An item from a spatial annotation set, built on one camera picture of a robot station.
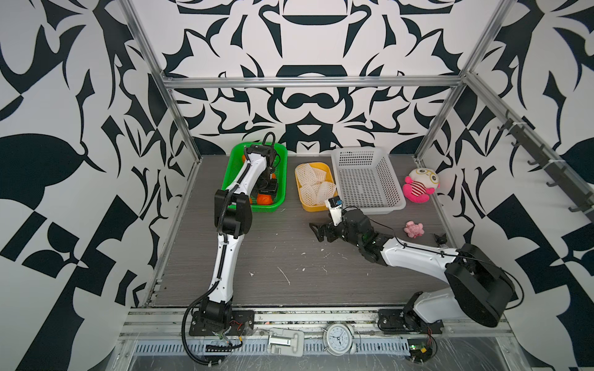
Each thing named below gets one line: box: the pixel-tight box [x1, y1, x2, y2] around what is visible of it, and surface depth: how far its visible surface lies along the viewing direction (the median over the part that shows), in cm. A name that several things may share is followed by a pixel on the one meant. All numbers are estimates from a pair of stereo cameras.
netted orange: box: [256, 193, 273, 205], surface depth 96 cm
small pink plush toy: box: [403, 220, 425, 239], surface depth 94 cm
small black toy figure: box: [433, 233, 449, 249], surface depth 93 cm
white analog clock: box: [323, 323, 357, 357], surface depth 70 cm
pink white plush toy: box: [402, 167, 441, 204], surface depth 104 cm
